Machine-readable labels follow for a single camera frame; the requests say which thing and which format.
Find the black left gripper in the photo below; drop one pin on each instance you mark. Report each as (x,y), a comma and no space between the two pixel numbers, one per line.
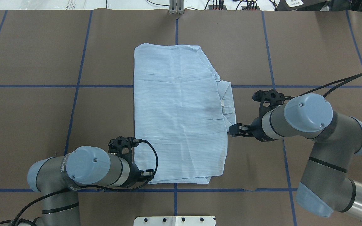
(133,176)

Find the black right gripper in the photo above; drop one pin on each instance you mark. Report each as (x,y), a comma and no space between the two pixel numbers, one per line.
(255,128)

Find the light blue button shirt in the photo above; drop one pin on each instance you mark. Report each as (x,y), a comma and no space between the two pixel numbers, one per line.
(184,109)

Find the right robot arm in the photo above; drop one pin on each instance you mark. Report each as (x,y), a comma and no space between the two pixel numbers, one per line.
(324,187)

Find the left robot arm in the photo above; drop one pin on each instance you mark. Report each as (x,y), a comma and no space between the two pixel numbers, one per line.
(59,179)

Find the white central pillar base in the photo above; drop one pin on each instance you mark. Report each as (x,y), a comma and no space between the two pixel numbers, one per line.
(175,221)

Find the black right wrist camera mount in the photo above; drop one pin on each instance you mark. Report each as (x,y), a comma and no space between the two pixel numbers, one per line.
(268,100)

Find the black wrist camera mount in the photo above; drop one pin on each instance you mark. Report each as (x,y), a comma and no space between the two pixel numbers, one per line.
(268,100)
(123,146)

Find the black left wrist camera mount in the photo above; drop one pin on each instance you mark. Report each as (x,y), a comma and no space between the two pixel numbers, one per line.
(123,146)

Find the aluminium frame post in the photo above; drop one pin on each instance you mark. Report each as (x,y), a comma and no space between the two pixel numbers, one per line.
(176,7)

